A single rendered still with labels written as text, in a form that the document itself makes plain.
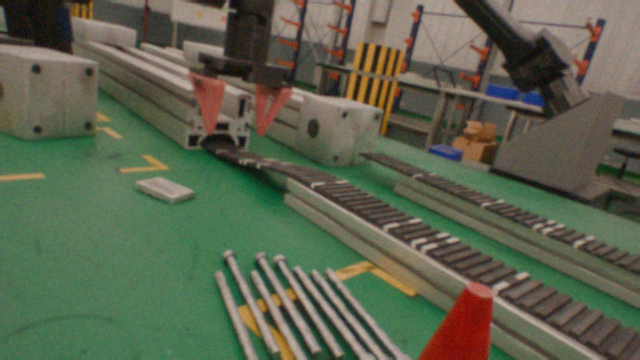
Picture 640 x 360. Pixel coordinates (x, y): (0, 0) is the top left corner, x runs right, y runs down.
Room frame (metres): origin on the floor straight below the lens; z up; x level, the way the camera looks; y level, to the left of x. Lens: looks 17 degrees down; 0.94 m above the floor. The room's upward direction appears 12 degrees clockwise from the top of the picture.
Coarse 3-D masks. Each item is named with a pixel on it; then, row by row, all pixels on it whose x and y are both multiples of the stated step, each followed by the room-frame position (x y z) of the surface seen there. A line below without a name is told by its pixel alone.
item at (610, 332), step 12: (600, 324) 0.24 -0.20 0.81; (612, 324) 0.24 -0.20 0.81; (588, 336) 0.22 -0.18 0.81; (600, 336) 0.22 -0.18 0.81; (612, 336) 0.23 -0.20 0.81; (624, 336) 0.23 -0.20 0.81; (636, 336) 0.24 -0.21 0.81; (600, 348) 0.21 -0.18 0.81; (612, 348) 0.21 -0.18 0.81; (624, 348) 0.22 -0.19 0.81
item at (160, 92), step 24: (72, 48) 1.07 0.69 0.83; (96, 48) 0.90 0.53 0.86; (120, 48) 1.02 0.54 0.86; (120, 72) 0.78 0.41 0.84; (144, 72) 0.68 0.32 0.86; (168, 72) 0.80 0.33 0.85; (120, 96) 0.77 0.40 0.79; (144, 96) 0.71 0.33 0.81; (168, 96) 0.60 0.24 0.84; (192, 96) 0.55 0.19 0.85; (240, 96) 0.60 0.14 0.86; (168, 120) 0.60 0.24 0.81; (192, 120) 0.56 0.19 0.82; (240, 120) 0.61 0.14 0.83; (192, 144) 0.57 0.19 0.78; (240, 144) 0.63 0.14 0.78
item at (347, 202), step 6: (342, 198) 0.38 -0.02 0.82; (348, 198) 0.38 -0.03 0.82; (354, 198) 0.38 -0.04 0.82; (360, 198) 0.39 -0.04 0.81; (366, 198) 0.40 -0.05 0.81; (372, 198) 0.40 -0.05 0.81; (378, 198) 0.40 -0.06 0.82; (342, 204) 0.37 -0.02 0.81; (348, 204) 0.36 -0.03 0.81; (354, 204) 0.37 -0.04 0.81; (360, 204) 0.37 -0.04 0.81
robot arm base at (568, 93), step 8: (560, 80) 0.92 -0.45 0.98; (568, 80) 0.92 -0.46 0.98; (544, 88) 0.94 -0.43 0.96; (552, 88) 0.92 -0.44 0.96; (560, 88) 0.92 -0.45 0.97; (568, 88) 0.91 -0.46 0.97; (576, 88) 0.90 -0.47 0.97; (584, 88) 0.92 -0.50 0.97; (544, 96) 0.94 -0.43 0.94; (552, 96) 0.92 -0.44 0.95; (560, 96) 0.90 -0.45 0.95; (568, 96) 0.90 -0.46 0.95; (576, 96) 0.89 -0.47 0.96; (584, 96) 0.89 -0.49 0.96; (592, 96) 0.86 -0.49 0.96; (552, 104) 0.91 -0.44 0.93; (560, 104) 0.90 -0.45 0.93; (568, 104) 0.89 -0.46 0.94; (576, 104) 0.88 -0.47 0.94; (544, 112) 0.94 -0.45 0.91; (552, 112) 0.91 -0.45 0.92; (560, 112) 0.90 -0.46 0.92
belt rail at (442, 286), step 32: (320, 224) 0.38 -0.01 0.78; (352, 224) 0.35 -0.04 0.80; (384, 256) 0.32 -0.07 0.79; (416, 256) 0.30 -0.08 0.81; (416, 288) 0.29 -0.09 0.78; (448, 288) 0.27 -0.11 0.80; (512, 320) 0.24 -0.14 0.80; (512, 352) 0.23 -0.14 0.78; (544, 352) 0.23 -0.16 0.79; (576, 352) 0.21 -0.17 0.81
